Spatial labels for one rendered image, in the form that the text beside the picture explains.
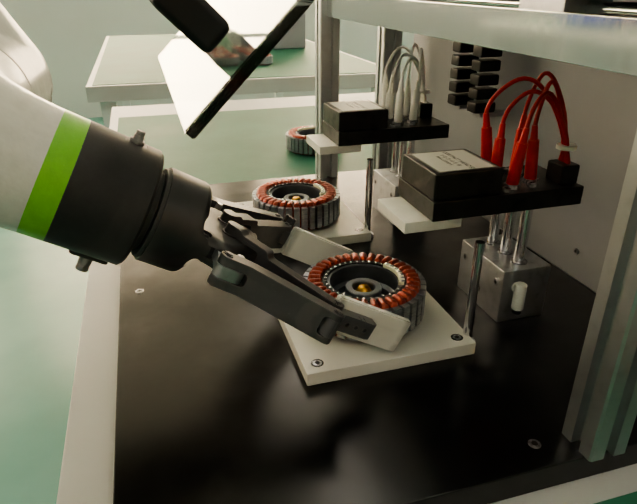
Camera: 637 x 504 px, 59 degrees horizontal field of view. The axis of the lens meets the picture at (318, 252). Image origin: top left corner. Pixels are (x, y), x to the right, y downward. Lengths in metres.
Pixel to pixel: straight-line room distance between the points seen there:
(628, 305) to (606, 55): 0.15
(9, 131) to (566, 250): 0.54
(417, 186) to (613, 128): 0.21
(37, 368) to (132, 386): 1.46
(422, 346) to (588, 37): 0.26
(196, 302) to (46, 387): 1.30
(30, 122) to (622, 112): 0.49
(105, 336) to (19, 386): 1.30
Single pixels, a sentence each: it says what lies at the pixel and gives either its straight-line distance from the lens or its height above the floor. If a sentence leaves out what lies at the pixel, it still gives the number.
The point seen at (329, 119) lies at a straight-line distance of 0.72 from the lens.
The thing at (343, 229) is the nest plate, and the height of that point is 0.78.
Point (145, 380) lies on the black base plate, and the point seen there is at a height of 0.77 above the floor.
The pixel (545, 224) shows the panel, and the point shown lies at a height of 0.81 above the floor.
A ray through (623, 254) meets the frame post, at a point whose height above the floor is 0.92.
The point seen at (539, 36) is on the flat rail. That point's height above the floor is 1.03.
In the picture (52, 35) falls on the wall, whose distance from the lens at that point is 5.19.
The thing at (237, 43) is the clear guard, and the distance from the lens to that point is 0.26.
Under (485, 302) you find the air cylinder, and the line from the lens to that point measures 0.57.
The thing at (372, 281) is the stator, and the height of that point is 0.81.
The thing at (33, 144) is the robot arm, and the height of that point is 0.97.
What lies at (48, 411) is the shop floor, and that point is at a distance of 1.76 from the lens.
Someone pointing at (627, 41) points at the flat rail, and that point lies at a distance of 0.38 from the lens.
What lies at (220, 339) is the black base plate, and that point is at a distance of 0.52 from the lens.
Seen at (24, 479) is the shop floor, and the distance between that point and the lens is 1.59.
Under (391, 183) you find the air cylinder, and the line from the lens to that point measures 0.74.
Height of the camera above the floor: 1.06
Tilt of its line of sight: 26 degrees down
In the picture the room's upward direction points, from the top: straight up
